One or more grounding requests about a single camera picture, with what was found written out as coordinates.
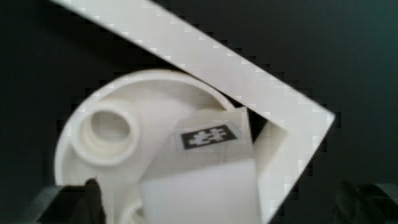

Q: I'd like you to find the white obstacle fence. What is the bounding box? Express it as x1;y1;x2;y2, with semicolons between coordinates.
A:
51;0;334;223

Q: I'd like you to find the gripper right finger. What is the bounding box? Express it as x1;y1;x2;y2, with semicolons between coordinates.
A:
336;181;398;224

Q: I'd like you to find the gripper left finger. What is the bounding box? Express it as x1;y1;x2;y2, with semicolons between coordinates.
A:
25;179;105;224

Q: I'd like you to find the white round stool seat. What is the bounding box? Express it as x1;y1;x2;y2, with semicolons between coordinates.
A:
53;69;233;224

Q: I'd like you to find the white stool leg tagged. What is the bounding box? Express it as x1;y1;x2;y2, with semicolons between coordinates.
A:
140;108;261;224

